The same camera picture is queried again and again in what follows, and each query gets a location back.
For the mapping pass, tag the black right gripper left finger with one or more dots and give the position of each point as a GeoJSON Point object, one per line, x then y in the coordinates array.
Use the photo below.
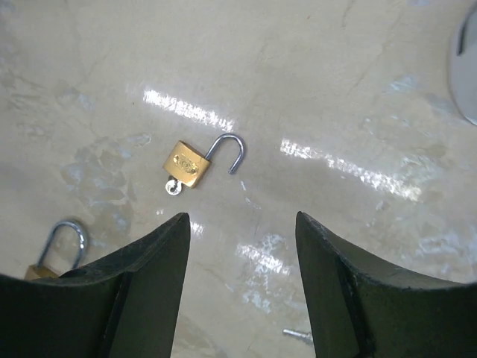
{"type": "Point", "coordinates": [124, 304]}

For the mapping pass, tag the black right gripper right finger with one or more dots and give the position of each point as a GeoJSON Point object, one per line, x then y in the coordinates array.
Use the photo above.
{"type": "Point", "coordinates": [360, 305]}

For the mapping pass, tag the silver key set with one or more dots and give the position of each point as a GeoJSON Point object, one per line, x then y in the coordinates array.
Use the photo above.
{"type": "Point", "coordinates": [302, 336]}

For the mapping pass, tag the large brass padlock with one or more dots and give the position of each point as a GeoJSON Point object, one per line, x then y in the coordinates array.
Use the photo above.
{"type": "Point", "coordinates": [67, 244]}

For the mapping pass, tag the small silver padlock key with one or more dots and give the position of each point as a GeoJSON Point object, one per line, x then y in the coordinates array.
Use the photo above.
{"type": "Point", "coordinates": [173, 186]}

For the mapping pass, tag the small brass padlock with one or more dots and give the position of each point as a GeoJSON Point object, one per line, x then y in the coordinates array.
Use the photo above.
{"type": "Point", "coordinates": [189, 166]}

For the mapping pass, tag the white paper roll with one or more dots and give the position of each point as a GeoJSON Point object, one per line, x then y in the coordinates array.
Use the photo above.
{"type": "Point", "coordinates": [462, 66]}

